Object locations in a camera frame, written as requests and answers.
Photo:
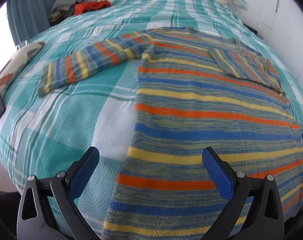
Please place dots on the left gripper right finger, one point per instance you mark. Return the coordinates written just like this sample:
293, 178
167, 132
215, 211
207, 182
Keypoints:
232, 188

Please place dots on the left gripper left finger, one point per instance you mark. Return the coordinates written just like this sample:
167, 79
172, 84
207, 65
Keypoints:
68, 186

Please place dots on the striped knit sweater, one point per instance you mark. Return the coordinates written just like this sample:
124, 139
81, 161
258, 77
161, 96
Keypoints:
194, 91

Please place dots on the grey checked clothes pile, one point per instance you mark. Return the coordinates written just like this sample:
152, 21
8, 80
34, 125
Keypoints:
62, 9

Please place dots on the teal plaid bedspread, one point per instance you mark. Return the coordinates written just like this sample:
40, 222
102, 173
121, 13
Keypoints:
42, 135

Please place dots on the white wardrobe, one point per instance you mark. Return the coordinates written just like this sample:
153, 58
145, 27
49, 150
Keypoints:
281, 26

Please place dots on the patterned folded cloth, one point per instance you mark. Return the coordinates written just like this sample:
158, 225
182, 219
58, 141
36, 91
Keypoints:
17, 63

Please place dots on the red garment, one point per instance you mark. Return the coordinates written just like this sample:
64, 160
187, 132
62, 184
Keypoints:
90, 6

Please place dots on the blue curtain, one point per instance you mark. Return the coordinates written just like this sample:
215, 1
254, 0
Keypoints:
28, 18

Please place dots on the wall socket panel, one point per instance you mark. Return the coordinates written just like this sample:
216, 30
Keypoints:
241, 4

